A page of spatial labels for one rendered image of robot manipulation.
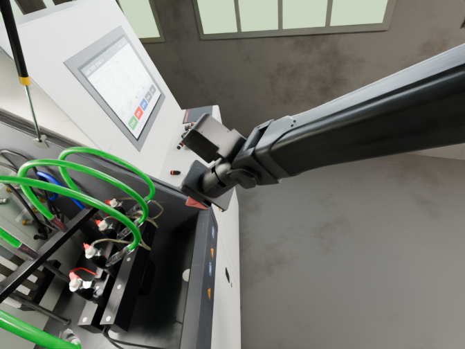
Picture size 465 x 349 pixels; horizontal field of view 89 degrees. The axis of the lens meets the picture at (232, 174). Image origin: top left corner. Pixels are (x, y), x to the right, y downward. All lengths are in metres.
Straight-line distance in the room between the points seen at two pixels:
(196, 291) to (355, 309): 1.19
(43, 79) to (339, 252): 1.78
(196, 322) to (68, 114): 0.64
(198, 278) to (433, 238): 1.74
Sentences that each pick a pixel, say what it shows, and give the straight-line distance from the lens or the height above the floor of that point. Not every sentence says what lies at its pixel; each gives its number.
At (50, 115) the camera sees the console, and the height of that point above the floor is 1.35.
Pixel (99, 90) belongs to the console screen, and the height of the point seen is 1.34.
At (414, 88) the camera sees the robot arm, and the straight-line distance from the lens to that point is 0.20.
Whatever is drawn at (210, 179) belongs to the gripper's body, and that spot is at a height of 1.32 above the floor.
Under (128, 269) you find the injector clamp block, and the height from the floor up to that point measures 0.98.
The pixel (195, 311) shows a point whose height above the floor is 0.95.
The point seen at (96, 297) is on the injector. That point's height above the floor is 1.04.
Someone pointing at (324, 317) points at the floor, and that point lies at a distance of 1.69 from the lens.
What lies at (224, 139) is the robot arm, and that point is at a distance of 0.36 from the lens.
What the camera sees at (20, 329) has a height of 1.31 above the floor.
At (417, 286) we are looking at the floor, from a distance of 1.92.
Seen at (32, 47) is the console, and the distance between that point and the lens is 0.85.
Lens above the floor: 1.60
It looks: 43 degrees down
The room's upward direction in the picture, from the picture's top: 11 degrees counter-clockwise
